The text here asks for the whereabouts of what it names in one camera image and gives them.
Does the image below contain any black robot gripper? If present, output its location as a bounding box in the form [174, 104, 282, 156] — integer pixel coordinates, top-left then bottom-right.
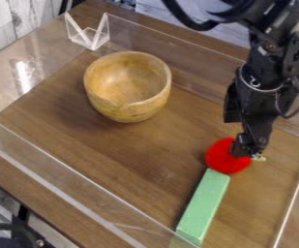
[224, 66, 299, 158]

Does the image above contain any red felt strawberry toy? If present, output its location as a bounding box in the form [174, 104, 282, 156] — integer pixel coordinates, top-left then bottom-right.
[205, 138, 268, 174]

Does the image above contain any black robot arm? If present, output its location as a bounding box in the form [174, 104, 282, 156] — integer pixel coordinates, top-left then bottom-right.
[162, 0, 299, 157]

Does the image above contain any wooden bowl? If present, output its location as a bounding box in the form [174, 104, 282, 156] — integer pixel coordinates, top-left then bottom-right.
[84, 51, 173, 123]

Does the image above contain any green rectangular block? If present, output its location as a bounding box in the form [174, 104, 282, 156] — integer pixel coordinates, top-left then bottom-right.
[177, 169, 232, 246]

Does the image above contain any black table clamp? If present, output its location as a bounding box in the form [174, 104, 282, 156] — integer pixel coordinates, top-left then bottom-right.
[12, 205, 57, 248]

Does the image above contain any clear acrylic corner bracket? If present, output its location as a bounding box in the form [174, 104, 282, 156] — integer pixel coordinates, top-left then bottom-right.
[65, 13, 110, 50]

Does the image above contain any clear acrylic tray wall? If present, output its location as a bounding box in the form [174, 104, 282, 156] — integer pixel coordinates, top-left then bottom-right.
[0, 124, 198, 248]

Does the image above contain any black cable bottom left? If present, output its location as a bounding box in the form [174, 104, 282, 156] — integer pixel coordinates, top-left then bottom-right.
[0, 222, 26, 248]

